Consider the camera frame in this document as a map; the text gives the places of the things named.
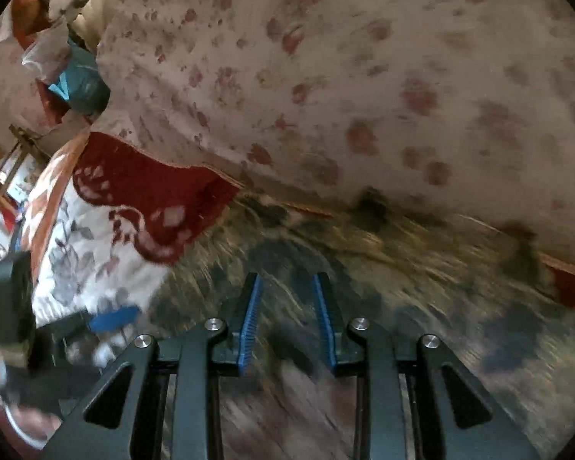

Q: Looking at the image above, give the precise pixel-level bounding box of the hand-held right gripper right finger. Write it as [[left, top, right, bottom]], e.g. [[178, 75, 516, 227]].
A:
[[313, 272, 542, 460]]

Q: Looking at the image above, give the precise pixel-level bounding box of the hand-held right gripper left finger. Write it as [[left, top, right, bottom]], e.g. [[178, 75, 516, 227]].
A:
[[43, 272, 264, 460]]

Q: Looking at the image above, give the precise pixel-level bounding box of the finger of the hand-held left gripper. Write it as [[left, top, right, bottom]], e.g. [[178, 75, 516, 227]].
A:
[[86, 305, 143, 335]]

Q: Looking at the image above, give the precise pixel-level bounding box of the dark floral paisley garment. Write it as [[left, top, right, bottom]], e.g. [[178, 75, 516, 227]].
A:
[[144, 192, 575, 460]]

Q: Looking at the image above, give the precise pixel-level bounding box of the orange checkered blanket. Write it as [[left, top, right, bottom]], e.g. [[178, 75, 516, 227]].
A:
[[16, 129, 92, 269]]

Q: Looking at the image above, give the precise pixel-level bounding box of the white leaf-print blanket, red border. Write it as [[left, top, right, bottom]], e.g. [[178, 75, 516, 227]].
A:
[[0, 129, 575, 446]]

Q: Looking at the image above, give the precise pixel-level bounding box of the teal bag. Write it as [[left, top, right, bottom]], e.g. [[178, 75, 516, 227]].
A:
[[48, 43, 111, 116]]

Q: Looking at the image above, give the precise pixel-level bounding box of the clear plastic bag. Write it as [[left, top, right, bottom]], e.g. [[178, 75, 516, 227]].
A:
[[21, 24, 72, 82]]

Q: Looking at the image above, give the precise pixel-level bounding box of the white pillow with red flowers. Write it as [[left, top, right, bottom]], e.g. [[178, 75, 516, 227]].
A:
[[96, 0, 575, 269]]

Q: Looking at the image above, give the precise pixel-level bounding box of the cream curtain cloth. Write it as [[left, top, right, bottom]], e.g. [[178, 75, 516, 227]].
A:
[[48, 0, 130, 49]]

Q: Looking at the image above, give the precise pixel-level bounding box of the wooden frame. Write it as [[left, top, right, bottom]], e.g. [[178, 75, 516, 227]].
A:
[[0, 123, 46, 202]]

